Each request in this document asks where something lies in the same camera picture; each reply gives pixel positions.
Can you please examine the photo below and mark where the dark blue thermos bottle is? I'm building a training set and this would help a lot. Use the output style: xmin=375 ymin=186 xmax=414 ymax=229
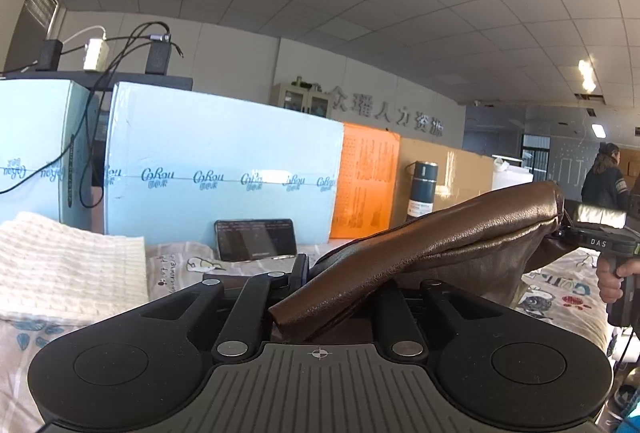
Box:
xmin=406 ymin=161 xmax=438 ymax=222

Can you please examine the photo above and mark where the orange cardboard box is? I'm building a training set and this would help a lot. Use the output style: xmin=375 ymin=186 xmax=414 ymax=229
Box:
xmin=330 ymin=123 xmax=400 ymax=239

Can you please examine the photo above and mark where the brown cardboard box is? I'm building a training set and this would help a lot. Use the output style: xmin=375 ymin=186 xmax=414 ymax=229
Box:
xmin=390 ymin=138 xmax=494 ymax=227

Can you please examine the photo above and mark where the white knitted cloth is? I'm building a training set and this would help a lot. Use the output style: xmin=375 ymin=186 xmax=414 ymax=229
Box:
xmin=1 ymin=212 xmax=149 ymax=323

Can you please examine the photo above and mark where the light blue cardboard box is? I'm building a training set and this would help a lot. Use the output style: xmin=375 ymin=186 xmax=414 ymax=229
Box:
xmin=103 ymin=82 xmax=344 ymax=245

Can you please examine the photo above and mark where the black cable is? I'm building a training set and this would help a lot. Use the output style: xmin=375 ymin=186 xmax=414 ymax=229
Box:
xmin=0 ymin=21 xmax=184 ymax=209

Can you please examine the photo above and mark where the white power strip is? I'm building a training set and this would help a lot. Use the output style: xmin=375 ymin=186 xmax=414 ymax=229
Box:
xmin=82 ymin=38 xmax=108 ymax=72

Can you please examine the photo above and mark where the black smartphone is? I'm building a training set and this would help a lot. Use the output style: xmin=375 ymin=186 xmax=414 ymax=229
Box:
xmin=214 ymin=219 xmax=297 ymax=263

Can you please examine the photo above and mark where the person in dark jacket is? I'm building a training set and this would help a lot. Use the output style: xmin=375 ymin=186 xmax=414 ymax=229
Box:
xmin=582 ymin=143 xmax=629 ymax=212

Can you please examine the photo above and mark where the black power adapter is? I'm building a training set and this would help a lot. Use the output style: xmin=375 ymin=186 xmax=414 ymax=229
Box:
xmin=145 ymin=34 xmax=172 ymax=76

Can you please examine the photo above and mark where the white tote bag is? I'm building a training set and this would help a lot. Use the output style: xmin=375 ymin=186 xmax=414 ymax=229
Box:
xmin=491 ymin=155 xmax=534 ymax=190

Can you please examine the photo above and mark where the brown leather jacket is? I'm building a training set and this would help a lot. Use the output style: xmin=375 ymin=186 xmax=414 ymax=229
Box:
xmin=269 ymin=182 xmax=571 ymax=342

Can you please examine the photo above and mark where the operator right hand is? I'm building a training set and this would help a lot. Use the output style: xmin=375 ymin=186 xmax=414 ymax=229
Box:
xmin=596 ymin=253 xmax=640 ymax=304

